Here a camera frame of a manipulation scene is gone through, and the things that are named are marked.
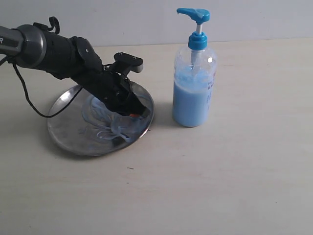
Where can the round steel plate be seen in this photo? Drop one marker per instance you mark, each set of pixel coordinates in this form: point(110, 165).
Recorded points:
point(67, 128)

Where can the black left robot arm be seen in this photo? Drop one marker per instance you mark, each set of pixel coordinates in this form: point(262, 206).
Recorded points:
point(36, 47)

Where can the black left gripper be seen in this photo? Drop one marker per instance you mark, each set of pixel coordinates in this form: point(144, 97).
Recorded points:
point(115, 91)

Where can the clear pump bottle blue lotion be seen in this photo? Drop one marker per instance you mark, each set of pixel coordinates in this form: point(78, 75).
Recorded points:
point(195, 66)

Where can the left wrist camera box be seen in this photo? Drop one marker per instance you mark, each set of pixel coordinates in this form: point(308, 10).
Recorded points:
point(124, 63)

